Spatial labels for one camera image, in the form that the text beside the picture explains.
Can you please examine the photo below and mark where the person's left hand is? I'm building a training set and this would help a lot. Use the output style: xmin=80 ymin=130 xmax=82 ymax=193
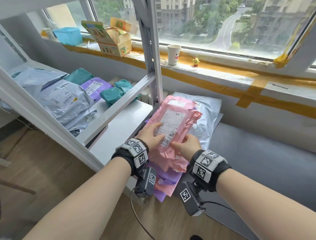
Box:
xmin=135 ymin=122 xmax=165 ymax=152

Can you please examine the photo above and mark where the person's right hand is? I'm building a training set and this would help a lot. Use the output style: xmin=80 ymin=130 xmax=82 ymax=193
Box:
xmin=171 ymin=134 xmax=202 ymax=162

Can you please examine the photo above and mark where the pink plastic package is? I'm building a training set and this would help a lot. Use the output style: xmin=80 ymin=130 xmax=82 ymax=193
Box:
xmin=143 ymin=107 xmax=191 ymax=173
xmin=154 ymin=182 xmax=178 ymax=197
xmin=162 ymin=95 xmax=203 ymax=139

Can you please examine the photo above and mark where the grey-white mailer bag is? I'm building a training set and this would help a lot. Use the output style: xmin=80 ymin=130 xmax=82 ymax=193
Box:
xmin=172 ymin=92 xmax=223 ymax=151

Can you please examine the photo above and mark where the teal mailer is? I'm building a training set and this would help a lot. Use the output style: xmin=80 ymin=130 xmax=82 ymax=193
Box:
xmin=99 ymin=79 xmax=141 ymax=108
xmin=63 ymin=68 xmax=94 ymax=85

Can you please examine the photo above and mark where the person's right forearm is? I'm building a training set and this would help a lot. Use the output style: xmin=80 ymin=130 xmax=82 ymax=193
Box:
xmin=216 ymin=168 xmax=316 ymax=240

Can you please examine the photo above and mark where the person's left forearm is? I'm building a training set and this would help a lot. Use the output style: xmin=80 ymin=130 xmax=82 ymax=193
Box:
xmin=23 ymin=156 xmax=133 ymax=240

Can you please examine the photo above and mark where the left marker wristband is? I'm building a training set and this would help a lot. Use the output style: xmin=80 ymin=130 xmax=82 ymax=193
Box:
xmin=111 ymin=138 xmax=149 ymax=176

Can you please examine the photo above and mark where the marker wristband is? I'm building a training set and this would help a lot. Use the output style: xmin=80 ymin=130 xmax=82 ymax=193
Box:
xmin=187 ymin=149 xmax=232 ymax=193
xmin=111 ymin=138 xmax=149 ymax=176

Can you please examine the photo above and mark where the right marker wristband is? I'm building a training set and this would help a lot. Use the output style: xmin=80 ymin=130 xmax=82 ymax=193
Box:
xmin=187 ymin=149 xmax=232 ymax=193

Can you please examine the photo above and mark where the white metal shelf rack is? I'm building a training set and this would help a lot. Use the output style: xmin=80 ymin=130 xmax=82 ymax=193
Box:
xmin=0 ymin=0 xmax=163 ymax=172

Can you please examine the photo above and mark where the white radiator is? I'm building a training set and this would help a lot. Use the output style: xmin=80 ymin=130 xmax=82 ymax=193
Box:
xmin=108 ymin=78 xmax=168 ymax=105

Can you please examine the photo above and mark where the white paper cup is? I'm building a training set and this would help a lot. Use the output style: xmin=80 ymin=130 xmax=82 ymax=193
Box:
xmin=167 ymin=44 xmax=181 ymax=66

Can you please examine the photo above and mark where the clear grey plastic bag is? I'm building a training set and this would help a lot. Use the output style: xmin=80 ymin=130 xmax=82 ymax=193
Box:
xmin=40 ymin=80 xmax=95 ymax=127

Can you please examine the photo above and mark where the colourful printed paper box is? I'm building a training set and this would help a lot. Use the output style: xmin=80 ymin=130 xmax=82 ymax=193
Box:
xmin=81 ymin=17 xmax=139 ymax=58

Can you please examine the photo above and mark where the white framed window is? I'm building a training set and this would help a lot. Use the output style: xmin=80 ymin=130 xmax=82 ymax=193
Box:
xmin=43 ymin=0 xmax=316 ymax=72

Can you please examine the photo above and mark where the yellow tape piece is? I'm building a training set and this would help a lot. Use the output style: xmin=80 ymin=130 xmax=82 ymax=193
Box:
xmin=273 ymin=53 xmax=289 ymax=69

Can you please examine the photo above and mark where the blue plastic basket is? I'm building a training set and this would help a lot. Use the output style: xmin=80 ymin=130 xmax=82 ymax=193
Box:
xmin=52 ymin=26 xmax=83 ymax=46

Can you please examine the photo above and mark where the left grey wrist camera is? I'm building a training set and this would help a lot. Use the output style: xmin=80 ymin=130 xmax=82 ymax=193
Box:
xmin=134 ymin=167 xmax=157 ymax=198

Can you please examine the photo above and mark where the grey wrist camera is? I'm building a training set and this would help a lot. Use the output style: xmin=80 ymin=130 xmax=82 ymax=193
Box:
xmin=175 ymin=181 xmax=207 ymax=217
xmin=134 ymin=167 xmax=157 ymax=198

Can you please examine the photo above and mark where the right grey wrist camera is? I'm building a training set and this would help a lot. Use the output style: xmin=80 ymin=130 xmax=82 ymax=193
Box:
xmin=175 ymin=181 xmax=207 ymax=217

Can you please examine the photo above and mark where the left black camera cable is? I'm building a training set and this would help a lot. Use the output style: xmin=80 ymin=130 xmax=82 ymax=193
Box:
xmin=130 ymin=189 xmax=156 ymax=240

